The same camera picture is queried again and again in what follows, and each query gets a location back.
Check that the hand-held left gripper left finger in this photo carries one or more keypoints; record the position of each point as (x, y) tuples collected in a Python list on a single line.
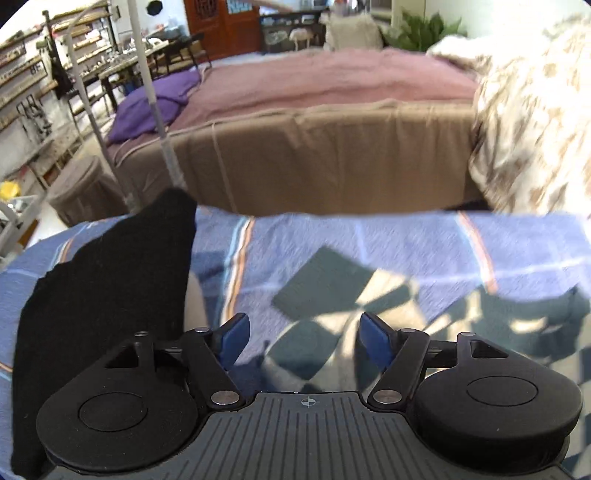
[(234, 338)]

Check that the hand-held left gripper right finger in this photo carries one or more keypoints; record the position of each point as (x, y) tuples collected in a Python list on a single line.
[(375, 338)]

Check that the dark checkered shorts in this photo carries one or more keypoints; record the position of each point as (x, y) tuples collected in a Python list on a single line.
[(323, 286)]

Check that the blue striped blanket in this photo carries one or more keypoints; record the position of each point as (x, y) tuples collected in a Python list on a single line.
[(415, 244)]

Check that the black cloth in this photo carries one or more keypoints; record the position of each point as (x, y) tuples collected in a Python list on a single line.
[(92, 286)]

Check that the round brown covered stool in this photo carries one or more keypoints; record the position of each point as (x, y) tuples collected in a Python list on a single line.
[(83, 189)]

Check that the purple cloth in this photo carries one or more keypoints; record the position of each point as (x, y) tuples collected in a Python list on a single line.
[(147, 106)]

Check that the white stand pole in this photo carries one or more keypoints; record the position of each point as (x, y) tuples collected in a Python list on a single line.
[(154, 101), (85, 97)]

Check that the pink bedspread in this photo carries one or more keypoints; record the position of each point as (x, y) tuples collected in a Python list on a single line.
[(332, 78)]

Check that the yellow object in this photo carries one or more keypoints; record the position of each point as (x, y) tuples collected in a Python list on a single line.
[(9, 190)]

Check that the floral beige duvet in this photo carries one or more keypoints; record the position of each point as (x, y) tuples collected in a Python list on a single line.
[(535, 115)]

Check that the dark wooden table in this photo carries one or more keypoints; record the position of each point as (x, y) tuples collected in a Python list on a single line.
[(134, 69)]

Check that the white cushion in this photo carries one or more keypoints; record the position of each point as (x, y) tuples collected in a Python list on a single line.
[(353, 32)]

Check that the dark low shelf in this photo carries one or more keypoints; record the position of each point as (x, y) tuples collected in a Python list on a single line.
[(281, 32)]

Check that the red wooden cabinet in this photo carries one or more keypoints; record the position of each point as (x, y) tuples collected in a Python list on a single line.
[(228, 27)]

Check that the green potted plant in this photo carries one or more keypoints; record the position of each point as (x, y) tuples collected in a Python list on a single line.
[(422, 30)]

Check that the hanging black coat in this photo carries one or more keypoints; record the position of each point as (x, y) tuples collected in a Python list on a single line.
[(59, 69)]

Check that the white cart frame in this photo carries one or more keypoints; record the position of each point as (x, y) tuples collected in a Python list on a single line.
[(18, 221)]

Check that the wall shelves with small goods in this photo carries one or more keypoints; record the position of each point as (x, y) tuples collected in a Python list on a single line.
[(27, 83)]

